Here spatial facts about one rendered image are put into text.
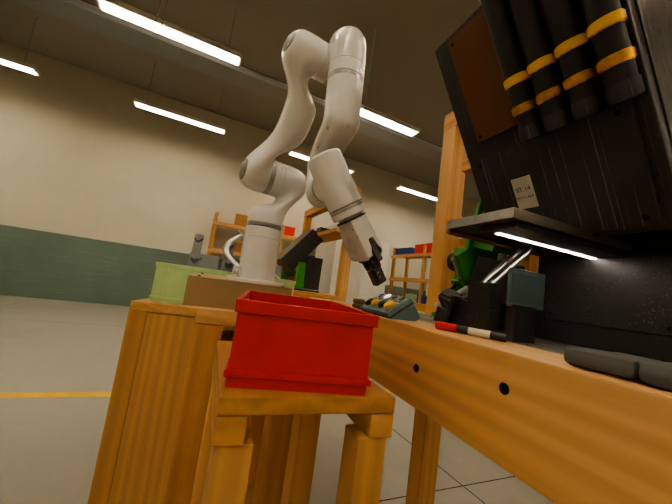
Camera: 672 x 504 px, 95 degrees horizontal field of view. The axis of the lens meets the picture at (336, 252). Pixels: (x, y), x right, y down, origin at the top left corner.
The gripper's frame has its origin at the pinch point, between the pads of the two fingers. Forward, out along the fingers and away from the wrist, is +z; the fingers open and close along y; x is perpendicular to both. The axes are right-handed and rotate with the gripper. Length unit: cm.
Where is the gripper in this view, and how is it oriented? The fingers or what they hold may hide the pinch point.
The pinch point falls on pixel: (377, 276)
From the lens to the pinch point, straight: 75.9
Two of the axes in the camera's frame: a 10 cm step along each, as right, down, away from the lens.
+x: 8.3, -4.3, 3.6
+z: 4.2, 9.0, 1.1
